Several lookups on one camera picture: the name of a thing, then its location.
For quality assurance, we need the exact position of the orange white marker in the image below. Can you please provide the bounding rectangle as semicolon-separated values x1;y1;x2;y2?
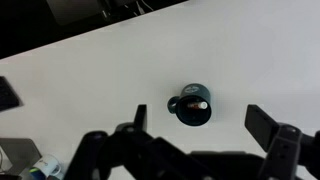
187;102;208;109

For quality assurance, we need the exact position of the grey office chair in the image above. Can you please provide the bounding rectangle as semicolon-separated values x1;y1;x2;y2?
46;0;105;25

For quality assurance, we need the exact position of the white mug with logo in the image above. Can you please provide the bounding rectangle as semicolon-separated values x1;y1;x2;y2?
29;154;64;180

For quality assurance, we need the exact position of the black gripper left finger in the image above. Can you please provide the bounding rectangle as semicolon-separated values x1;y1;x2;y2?
134;104;147;131

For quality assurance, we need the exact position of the dark green ceramic mug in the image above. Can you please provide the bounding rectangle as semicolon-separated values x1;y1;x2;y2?
167;83;212;126

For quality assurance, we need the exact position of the black keyboard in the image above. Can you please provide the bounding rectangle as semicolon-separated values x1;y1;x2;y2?
0;76;22;112

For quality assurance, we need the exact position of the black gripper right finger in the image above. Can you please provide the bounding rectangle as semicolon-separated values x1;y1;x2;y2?
244;104;279;152

